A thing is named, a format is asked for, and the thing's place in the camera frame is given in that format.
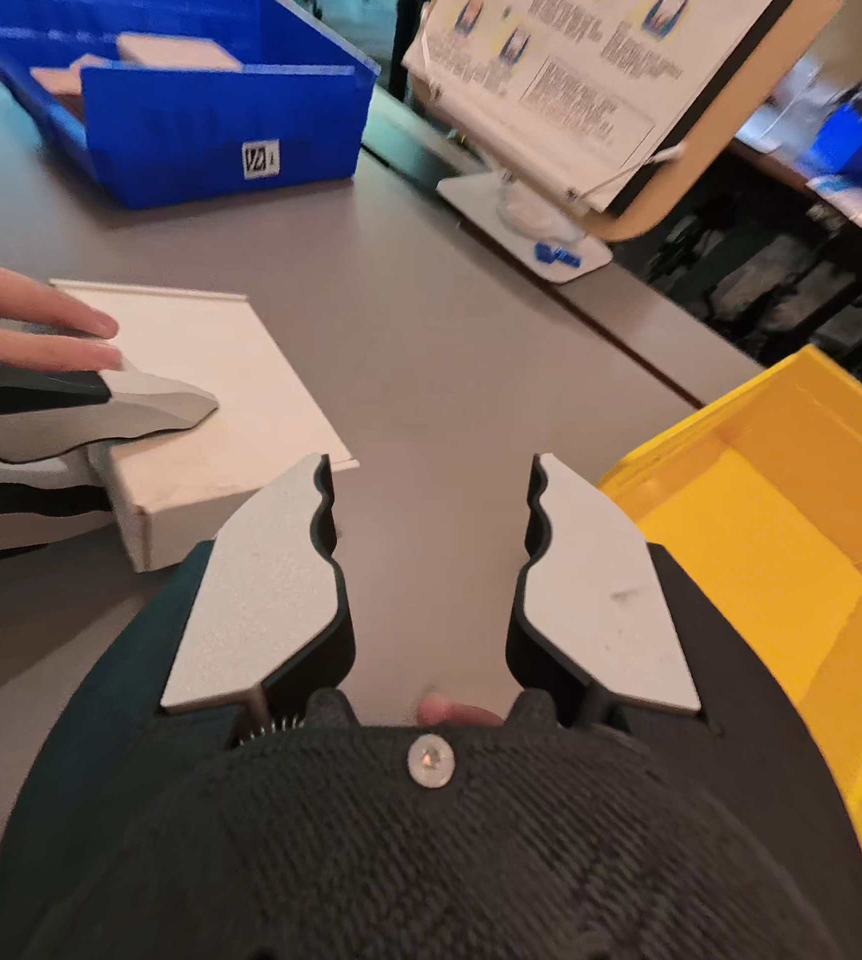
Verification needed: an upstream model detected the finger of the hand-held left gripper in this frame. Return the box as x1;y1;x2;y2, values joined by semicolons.
0;369;220;464
0;450;116;560

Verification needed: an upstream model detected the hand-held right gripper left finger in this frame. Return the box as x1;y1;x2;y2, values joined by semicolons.
159;453;357;714

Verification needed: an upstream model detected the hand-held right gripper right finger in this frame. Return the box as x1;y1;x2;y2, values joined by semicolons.
506;452;702;725

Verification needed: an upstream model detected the white cardboard mailer box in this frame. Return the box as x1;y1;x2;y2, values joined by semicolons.
116;31;245;74
48;279;361;575

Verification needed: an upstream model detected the yellow plastic bin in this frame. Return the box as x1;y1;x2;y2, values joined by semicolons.
596;345;862;864

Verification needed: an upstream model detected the blue plastic bin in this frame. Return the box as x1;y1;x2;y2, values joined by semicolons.
0;0;381;211

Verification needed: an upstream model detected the person's left hand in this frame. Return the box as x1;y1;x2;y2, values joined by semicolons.
0;249;125;374

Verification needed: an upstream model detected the person's right hand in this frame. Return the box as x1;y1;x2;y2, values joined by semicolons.
416;691;505;729

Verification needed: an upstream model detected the small blue storage bin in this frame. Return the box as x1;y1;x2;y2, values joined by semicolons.
806;105;862;200

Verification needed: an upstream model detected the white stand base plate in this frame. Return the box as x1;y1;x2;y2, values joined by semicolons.
437;171;614;285

